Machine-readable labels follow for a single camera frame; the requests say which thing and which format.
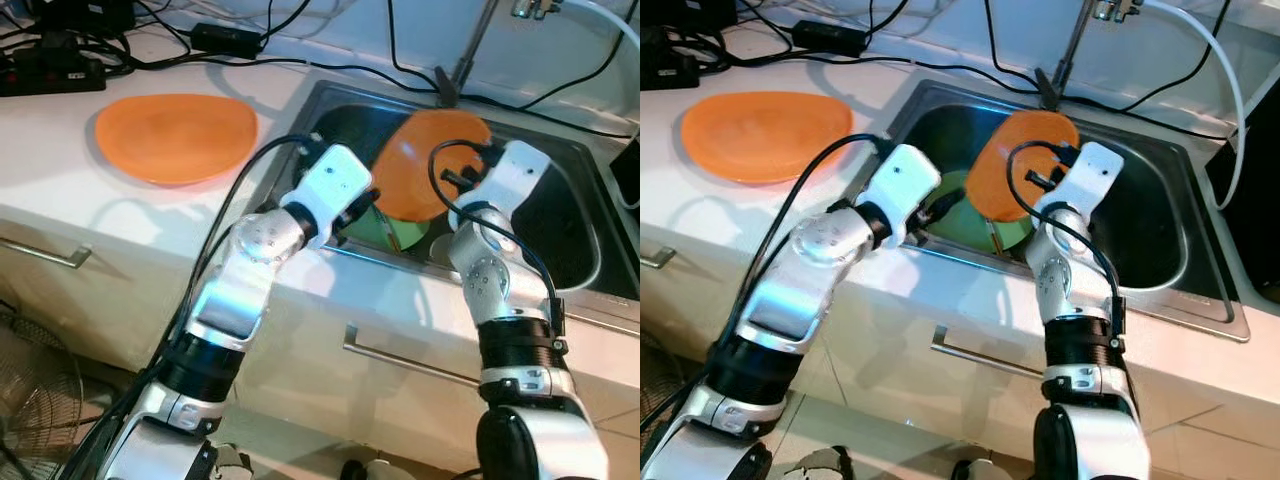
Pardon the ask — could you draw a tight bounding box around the green plate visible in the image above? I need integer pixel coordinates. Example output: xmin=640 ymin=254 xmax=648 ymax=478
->
xmin=925 ymin=170 xmax=1041 ymax=253
xmin=335 ymin=195 xmax=436 ymax=256

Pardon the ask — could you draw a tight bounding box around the orange plastic bowl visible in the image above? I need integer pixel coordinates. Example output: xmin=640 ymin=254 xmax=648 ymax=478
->
xmin=370 ymin=108 xmax=493 ymax=223
xmin=965 ymin=108 xmax=1079 ymax=223

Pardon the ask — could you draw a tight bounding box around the black power strip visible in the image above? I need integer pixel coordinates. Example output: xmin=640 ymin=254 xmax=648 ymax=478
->
xmin=0 ymin=45 xmax=106 ymax=98
xmin=640 ymin=30 xmax=701 ymax=89

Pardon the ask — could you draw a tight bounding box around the white hose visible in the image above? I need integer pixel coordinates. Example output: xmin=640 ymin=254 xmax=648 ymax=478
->
xmin=560 ymin=0 xmax=641 ymax=46
xmin=1140 ymin=0 xmax=1246 ymax=211

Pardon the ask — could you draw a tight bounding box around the dark wire floor fan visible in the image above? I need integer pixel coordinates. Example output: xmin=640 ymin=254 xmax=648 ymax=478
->
xmin=0 ymin=300 xmax=86 ymax=480
xmin=640 ymin=340 xmax=681 ymax=421

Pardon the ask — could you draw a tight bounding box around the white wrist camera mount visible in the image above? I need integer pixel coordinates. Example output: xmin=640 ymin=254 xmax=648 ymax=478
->
xmin=1040 ymin=140 xmax=1126 ymax=216
xmin=462 ymin=140 xmax=549 ymax=216
xmin=285 ymin=145 xmax=374 ymax=229
xmin=868 ymin=143 xmax=943 ymax=223

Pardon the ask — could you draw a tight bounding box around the chrome faucet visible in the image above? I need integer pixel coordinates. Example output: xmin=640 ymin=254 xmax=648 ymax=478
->
xmin=1035 ymin=0 xmax=1146 ymax=111
xmin=435 ymin=0 xmax=563 ymax=109

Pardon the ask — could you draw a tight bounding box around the orange plastic plate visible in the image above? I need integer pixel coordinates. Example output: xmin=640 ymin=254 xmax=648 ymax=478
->
xmin=95 ymin=93 xmax=259 ymax=188
xmin=680 ymin=90 xmax=854 ymax=186

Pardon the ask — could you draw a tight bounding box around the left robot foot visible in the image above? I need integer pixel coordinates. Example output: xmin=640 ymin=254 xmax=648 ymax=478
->
xmin=785 ymin=445 xmax=856 ymax=480
xmin=205 ymin=445 xmax=251 ymax=480

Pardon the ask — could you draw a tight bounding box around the white kitchen cabinet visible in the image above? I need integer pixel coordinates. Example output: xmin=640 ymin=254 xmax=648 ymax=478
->
xmin=0 ymin=200 xmax=641 ymax=480
xmin=640 ymin=210 xmax=1280 ymax=480

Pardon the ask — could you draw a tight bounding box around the stainless steel sink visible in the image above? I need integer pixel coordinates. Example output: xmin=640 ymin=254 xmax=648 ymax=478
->
xmin=845 ymin=78 xmax=1251 ymax=343
xmin=245 ymin=78 xmax=641 ymax=329

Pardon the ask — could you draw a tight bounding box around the black appliance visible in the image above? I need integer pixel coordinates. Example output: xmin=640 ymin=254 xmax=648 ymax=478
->
xmin=1205 ymin=95 xmax=1280 ymax=251

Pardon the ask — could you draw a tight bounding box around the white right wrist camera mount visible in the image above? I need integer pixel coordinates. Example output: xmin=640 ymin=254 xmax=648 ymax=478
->
xmin=1040 ymin=140 xmax=1126 ymax=216
xmin=462 ymin=140 xmax=549 ymax=216

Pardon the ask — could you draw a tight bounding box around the black power adapter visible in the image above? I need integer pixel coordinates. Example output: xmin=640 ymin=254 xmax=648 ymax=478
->
xmin=190 ymin=22 xmax=263 ymax=58
xmin=793 ymin=20 xmax=869 ymax=56

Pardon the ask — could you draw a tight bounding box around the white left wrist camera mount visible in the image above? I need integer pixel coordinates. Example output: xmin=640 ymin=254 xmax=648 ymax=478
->
xmin=868 ymin=143 xmax=943 ymax=223
xmin=285 ymin=145 xmax=374 ymax=229

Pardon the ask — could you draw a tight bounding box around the black power brick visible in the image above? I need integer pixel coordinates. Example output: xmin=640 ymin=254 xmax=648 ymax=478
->
xmin=35 ymin=0 xmax=136 ymax=31

